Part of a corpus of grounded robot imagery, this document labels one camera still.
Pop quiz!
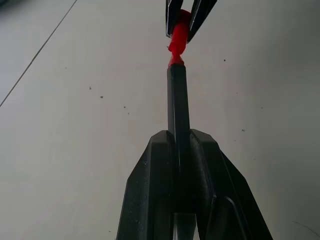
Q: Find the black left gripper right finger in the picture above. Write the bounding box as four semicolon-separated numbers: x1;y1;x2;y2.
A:
178;128;275;240

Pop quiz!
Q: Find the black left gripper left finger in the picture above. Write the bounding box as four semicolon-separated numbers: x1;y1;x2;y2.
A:
115;129;180;240

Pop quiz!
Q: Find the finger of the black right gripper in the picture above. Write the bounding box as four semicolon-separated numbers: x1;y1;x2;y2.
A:
186;0;219;44
164;0;186;39

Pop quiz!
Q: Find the red marker cap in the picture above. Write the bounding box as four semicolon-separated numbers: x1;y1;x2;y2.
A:
167;9;194;58

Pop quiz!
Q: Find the black marker with red tip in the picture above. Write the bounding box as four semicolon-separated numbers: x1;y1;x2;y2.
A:
166;51;193;176

